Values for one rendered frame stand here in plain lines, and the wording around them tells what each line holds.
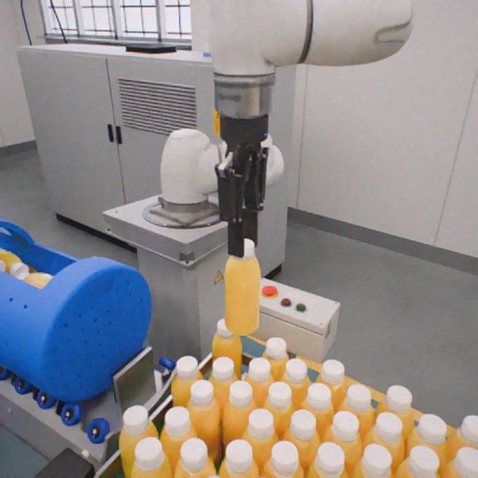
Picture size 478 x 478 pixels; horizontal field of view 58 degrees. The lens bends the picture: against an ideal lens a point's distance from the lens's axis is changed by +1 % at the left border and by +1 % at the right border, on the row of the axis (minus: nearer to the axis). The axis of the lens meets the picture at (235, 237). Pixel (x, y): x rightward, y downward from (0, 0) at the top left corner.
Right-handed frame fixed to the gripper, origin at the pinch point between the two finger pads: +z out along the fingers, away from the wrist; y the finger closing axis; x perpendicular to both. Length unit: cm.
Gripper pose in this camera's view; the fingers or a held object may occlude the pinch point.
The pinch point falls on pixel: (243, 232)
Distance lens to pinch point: 74.3
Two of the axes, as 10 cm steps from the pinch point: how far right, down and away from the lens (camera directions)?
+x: 8.5, 2.4, -4.7
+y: -5.3, 3.9, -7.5
